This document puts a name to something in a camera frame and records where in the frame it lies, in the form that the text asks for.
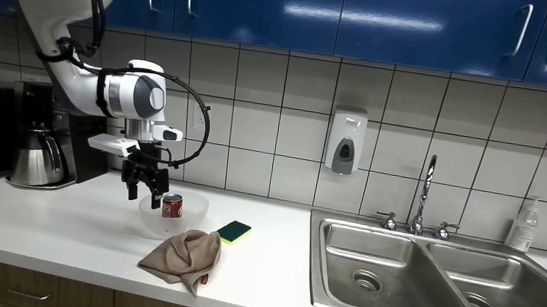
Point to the clear pump bottle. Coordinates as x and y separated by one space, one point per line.
522 230

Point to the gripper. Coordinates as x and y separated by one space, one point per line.
149 171

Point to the green and yellow sponge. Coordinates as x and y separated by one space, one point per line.
234 231

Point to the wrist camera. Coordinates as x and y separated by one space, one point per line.
111 144

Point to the red soda can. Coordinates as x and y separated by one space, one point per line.
172 206

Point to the white wall socket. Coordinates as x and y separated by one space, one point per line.
199 116

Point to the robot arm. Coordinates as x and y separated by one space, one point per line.
62 3

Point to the brown cloth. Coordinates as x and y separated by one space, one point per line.
183 260

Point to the blue wall cabinet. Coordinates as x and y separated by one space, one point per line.
416 22

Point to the black coffee maker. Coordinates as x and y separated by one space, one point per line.
81 140

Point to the steel double sink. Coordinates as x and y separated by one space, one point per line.
391 280

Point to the chrome tap lever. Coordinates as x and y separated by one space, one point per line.
388 220
443 231

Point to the translucent white bowl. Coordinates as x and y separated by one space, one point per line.
194 216

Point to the chrome tap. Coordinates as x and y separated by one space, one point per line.
424 198

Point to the steel coffee carafe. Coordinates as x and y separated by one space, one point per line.
37 161

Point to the white wall soap dispenser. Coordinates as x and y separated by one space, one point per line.
346 140

